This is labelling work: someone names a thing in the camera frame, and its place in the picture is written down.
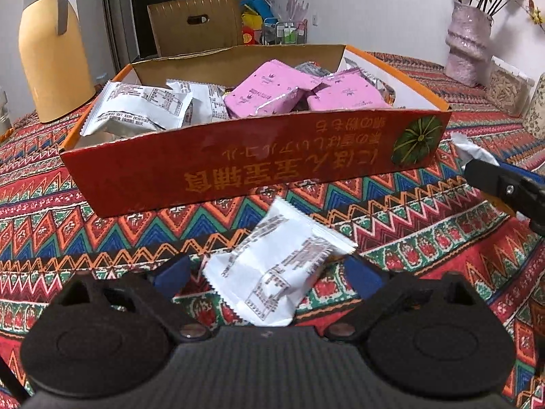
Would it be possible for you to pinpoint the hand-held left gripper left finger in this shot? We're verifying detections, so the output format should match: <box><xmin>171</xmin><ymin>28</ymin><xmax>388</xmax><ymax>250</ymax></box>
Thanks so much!
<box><xmin>98</xmin><ymin>255</ymin><xmax>209</xmax><ymax>344</ymax></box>

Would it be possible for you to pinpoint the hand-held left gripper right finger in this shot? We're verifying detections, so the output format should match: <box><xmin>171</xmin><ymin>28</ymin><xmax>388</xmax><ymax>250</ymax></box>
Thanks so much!
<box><xmin>324</xmin><ymin>255</ymin><xmax>446</xmax><ymax>344</ymax></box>

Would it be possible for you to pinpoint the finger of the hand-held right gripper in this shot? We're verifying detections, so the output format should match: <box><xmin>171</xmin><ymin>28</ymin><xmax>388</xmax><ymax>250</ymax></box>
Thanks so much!
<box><xmin>496</xmin><ymin>162</ymin><xmax>545</xmax><ymax>180</ymax></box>
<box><xmin>463</xmin><ymin>159</ymin><xmax>545</xmax><ymax>236</ymax></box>

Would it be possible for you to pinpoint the white printed snack packet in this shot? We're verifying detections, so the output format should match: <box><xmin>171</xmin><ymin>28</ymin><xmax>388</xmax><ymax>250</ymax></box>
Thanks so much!
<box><xmin>450</xmin><ymin>132</ymin><xmax>502</xmax><ymax>168</ymax></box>
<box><xmin>166</xmin><ymin>79</ymin><xmax>230</xmax><ymax>127</ymax></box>
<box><xmin>80</xmin><ymin>81</ymin><xmax>194</xmax><ymax>138</ymax></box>
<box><xmin>202</xmin><ymin>197</ymin><xmax>359</xmax><ymax>329</ymax></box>

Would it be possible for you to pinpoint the orange-edged cardboard box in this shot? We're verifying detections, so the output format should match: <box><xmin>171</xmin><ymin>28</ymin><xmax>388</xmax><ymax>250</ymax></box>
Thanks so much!
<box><xmin>59</xmin><ymin>44</ymin><xmax>453</xmax><ymax>219</ymax></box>

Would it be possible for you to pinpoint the floral patterned container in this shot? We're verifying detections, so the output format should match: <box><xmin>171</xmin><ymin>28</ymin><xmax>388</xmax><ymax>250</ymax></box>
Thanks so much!
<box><xmin>521</xmin><ymin>74</ymin><xmax>545</xmax><ymax>139</ymax></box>

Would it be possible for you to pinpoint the clear storage container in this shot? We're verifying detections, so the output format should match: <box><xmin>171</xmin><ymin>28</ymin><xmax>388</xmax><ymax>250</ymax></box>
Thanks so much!
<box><xmin>485</xmin><ymin>55</ymin><xmax>536</xmax><ymax>117</ymax></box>

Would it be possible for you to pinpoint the pink textured vase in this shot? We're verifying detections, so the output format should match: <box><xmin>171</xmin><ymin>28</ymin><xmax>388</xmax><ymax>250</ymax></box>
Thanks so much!
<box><xmin>444</xmin><ymin>1</ymin><xmax>495</xmax><ymax>88</ymax></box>

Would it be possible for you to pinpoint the pink snack packet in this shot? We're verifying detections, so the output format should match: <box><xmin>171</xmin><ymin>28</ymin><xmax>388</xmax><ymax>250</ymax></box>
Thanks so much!
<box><xmin>223</xmin><ymin>60</ymin><xmax>316</xmax><ymax>119</ymax></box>
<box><xmin>307</xmin><ymin>70</ymin><xmax>393</xmax><ymax>112</ymax></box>

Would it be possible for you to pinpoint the drinking glass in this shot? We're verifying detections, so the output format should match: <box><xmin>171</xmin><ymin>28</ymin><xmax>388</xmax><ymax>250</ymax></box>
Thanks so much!
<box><xmin>0</xmin><ymin>87</ymin><xmax>12</xmax><ymax>139</ymax></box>

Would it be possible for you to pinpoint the large brown cardboard carton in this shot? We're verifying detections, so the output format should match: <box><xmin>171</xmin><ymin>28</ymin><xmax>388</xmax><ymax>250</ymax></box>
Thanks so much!
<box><xmin>147</xmin><ymin>0</ymin><xmax>244</xmax><ymax>58</ymax></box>

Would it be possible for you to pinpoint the yellow thermos jug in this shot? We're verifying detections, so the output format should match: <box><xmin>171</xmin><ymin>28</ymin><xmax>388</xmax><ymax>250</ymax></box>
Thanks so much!
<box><xmin>18</xmin><ymin>0</ymin><xmax>97</xmax><ymax>124</ymax></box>

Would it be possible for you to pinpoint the dark entrance door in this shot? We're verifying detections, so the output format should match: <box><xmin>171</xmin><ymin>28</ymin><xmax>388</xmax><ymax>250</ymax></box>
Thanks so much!
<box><xmin>129</xmin><ymin>0</ymin><xmax>226</xmax><ymax>57</ymax></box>

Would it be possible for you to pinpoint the pink feather decoration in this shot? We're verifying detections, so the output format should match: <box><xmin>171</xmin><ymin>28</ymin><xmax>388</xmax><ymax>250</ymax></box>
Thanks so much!
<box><xmin>277</xmin><ymin>0</ymin><xmax>310</xmax><ymax>22</ymax></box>

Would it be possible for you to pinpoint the blue bag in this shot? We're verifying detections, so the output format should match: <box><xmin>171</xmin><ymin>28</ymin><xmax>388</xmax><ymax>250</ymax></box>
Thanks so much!
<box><xmin>243</xmin><ymin>0</ymin><xmax>277</xmax><ymax>17</ymax></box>

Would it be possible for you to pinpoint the metal wire trolley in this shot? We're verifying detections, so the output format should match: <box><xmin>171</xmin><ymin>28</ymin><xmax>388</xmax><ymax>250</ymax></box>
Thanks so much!
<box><xmin>263</xmin><ymin>19</ymin><xmax>308</xmax><ymax>46</ymax></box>

